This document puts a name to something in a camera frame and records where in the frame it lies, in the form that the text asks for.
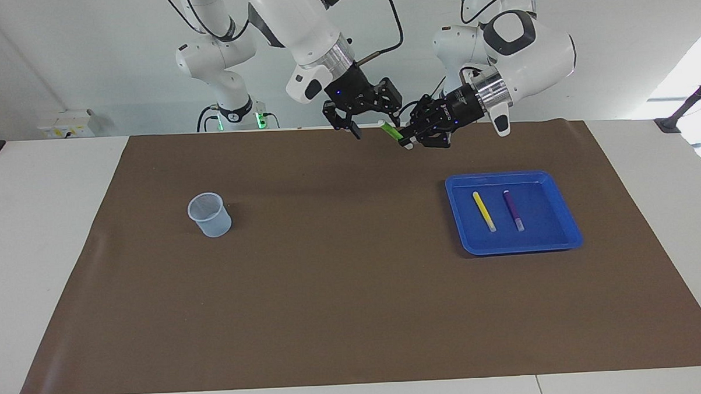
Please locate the black clamp stand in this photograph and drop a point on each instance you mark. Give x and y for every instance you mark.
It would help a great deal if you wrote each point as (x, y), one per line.
(688, 100)

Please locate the green highlighter pen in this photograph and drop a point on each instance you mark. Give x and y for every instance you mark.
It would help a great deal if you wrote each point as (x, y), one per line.
(390, 129)

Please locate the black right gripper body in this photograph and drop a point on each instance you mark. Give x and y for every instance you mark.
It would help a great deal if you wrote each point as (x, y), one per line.
(349, 83)

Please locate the clear plastic cup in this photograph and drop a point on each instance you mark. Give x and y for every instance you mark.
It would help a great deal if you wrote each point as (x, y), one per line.
(211, 222)

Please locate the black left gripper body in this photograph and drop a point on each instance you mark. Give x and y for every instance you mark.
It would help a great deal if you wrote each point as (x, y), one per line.
(455, 109)

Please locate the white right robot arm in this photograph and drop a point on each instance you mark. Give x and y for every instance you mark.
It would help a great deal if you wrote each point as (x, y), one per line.
(298, 24)

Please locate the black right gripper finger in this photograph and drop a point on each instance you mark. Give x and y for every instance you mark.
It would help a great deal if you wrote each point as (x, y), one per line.
(342, 118)
(389, 96)

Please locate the brown table mat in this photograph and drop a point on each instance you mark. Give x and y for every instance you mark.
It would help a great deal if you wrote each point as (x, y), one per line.
(354, 307)

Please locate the yellow highlighter pen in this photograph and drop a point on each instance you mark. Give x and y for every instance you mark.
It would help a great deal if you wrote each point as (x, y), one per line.
(484, 211)

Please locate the blue plastic tray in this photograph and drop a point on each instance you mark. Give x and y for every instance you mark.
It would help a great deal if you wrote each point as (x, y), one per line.
(503, 241)

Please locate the purple highlighter pen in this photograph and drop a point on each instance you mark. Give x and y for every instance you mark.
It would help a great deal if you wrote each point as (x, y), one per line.
(514, 210)

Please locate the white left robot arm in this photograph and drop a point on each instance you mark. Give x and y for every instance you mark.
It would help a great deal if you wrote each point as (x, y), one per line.
(532, 50)

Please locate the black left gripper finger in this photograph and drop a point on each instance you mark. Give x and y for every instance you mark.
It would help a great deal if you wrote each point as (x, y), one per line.
(423, 110)
(433, 141)

